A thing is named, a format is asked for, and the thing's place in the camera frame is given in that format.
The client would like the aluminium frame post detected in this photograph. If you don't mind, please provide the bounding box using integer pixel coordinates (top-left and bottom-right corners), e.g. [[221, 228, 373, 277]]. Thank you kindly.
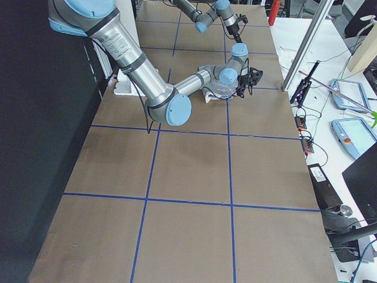
[[282, 0, 333, 91]]

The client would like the lower teach pendant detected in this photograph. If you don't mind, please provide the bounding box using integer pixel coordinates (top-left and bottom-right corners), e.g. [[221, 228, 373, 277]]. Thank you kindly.
[[331, 117, 376, 159]]

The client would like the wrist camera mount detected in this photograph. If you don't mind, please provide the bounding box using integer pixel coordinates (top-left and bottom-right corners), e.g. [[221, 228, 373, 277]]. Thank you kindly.
[[237, 14, 248, 25], [248, 67, 263, 86]]

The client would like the teach pendant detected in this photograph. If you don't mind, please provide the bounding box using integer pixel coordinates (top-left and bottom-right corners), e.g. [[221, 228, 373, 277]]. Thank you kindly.
[[331, 117, 376, 159], [330, 79, 371, 113]]

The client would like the navy white striped polo shirt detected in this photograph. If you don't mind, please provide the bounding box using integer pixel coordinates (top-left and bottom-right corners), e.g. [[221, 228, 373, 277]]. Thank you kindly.
[[197, 64, 240, 103]]

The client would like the red fire extinguisher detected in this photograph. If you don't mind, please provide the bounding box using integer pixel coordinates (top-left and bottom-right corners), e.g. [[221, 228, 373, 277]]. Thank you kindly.
[[268, 0, 281, 27]]

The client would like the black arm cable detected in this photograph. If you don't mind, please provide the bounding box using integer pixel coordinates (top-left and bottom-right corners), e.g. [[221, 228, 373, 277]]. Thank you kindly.
[[129, 79, 161, 135]]

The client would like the upper teach pendant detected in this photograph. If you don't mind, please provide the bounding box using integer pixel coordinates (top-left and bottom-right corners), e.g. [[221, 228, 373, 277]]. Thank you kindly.
[[330, 79, 371, 113]]

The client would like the black box with label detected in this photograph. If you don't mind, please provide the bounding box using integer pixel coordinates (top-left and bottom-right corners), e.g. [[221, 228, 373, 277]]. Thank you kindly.
[[307, 163, 343, 210]]

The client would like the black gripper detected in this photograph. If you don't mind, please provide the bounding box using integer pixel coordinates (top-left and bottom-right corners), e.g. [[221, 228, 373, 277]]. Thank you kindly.
[[236, 73, 253, 98], [226, 24, 242, 43]]

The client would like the metal reacher grabber tool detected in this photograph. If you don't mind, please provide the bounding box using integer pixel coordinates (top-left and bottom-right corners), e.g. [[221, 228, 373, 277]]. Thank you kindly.
[[311, 77, 376, 128]]

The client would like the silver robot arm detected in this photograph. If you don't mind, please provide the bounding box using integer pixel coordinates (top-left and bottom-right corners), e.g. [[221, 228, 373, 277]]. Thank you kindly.
[[163, 0, 248, 43], [48, 1, 250, 126]]

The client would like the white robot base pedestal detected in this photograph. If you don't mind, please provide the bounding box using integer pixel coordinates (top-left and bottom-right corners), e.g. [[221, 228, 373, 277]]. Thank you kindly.
[[113, 0, 160, 97]]

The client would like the black clamp stand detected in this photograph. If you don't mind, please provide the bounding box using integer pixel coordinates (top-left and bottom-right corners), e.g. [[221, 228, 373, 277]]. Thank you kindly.
[[290, 60, 320, 108]]

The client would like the black monitor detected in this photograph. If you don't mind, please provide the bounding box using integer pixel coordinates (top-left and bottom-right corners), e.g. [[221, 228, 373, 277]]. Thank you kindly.
[[342, 146, 376, 224]]

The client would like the black power strip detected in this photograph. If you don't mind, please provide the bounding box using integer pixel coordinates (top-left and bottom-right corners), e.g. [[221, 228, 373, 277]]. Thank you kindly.
[[295, 116, 314, 156]]

